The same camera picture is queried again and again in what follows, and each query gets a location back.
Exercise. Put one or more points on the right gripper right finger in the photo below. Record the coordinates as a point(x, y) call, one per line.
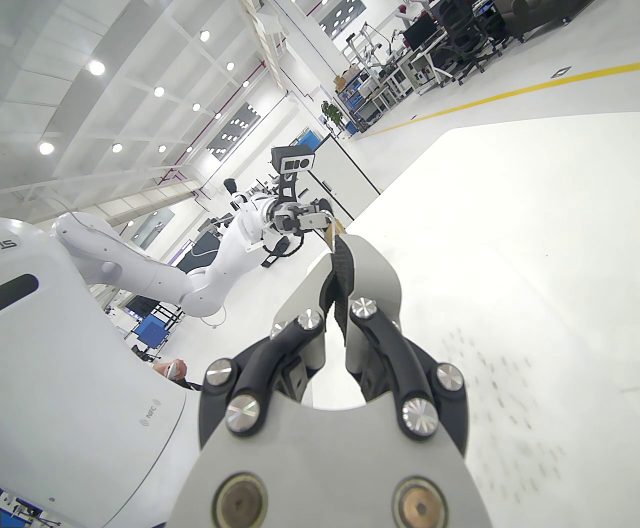
point(380, 300)

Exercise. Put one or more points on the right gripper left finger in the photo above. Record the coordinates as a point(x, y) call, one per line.
point(295, 345)

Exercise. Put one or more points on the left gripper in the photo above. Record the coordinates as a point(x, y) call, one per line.
point(286, 217)

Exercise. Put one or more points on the brass key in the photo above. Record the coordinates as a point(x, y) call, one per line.
point(331, 232)

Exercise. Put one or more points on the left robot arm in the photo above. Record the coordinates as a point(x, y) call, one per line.
point(165, 280)

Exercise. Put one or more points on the white partition panel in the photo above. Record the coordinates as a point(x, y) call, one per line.
point(345, 175)

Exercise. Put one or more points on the potted green plant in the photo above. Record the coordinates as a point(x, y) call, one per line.
point(332, 114)

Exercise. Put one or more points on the metal rack with blue bins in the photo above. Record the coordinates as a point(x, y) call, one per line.
point(367, 95)

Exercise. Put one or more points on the person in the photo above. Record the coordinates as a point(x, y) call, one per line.
point(172, 371)

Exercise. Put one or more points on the blue cart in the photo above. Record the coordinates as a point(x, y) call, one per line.
point(151, 332)

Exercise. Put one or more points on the white desk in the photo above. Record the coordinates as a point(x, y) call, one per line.
point(431, 65)

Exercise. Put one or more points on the black monitor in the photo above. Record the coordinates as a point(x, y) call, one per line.
point(420, 32)

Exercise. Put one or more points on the black office chair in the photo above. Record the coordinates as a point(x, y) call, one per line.
point(467, 35)

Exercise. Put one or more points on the robot body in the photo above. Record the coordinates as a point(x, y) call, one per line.
point(75, 400)

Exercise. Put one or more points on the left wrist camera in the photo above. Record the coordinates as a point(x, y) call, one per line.
point(292, 162)

